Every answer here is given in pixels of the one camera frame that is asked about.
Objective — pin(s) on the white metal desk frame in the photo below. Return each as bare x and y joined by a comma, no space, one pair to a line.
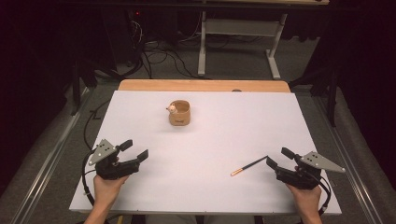
239,27

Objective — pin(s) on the dark pencil with tan end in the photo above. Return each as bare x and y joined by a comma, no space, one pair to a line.
249,166

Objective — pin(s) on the person's right hand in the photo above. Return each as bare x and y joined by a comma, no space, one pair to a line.
306,197

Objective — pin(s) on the metal floor rail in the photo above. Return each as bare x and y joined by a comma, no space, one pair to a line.
348,155
46,161

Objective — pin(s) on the small beige figurine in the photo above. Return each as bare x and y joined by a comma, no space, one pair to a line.
171,108

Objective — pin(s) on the brown paper pen holder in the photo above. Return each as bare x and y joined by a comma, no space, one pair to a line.
180,118

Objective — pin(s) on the dark metal stand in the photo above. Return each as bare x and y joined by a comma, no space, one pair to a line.
76,90
332,93

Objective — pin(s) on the white table board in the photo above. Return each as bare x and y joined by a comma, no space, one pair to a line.
202,149

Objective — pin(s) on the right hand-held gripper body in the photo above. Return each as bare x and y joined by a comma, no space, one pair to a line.
306,174

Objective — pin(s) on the wooden table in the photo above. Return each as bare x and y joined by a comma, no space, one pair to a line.
202,85

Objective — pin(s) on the person's left hand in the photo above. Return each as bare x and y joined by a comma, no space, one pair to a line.
107,189

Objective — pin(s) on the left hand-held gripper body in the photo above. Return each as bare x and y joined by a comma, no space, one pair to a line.
107,166

